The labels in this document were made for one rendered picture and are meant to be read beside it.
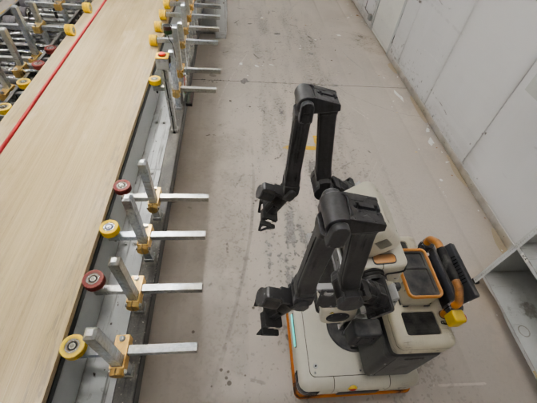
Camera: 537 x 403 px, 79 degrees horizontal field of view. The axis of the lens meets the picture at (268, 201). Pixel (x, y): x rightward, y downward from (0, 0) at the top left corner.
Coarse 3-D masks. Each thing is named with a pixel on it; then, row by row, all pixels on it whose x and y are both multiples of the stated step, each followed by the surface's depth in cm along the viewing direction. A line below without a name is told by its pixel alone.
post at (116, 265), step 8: (112, 264) 110; (120, 264) 112; (112, 272) 113; (120, 272) 114; (128, 272) 120; (120, 280) 118; (128, 280) 120; (128, 288) 123; (136, 288) 130; (128, 296) 128; (136, 296) 130
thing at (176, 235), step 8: (120, 232) 149; (128, 232) 149; (152, 232) 150; (160, 232) 151; (168, 232) 151; (176, 232) 151; (184, 232) 152; (192, 232) 152; (200, 232) 152; (112, 240) 149; (120, 240) 149; (128, 240) 150; (136, 240) 150
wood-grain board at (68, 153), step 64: (128, 0) 309; (64, 64) 227; (128, 64) 234; (0, 128) 180; (64, 128) 184; (128, 128) 188; (0, 192) 151; (64, 192) 154; (0, 256) 131; (64, 256) 133; (0, 320) 115; (64, 320) 117; (0, 384) 103
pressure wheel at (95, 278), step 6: (96, 270) 130; (84, 276) 128; (90, 276) 128; (96, 276) 128; (102, 276) 128; (84, 282) 126; (90, 282) 126; (96, 282) 126; (102, 282) 128; (90, 288) 125; (96, 288) 126
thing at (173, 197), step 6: (138, 198) 166; (144, 198) 166; (162, 198) 167; (168, 198) 167; (174, 198) 167; (180, 198) 168; (186, 198) 168; (192, 198) 168; (198, 198) 168; (204, 198) 169
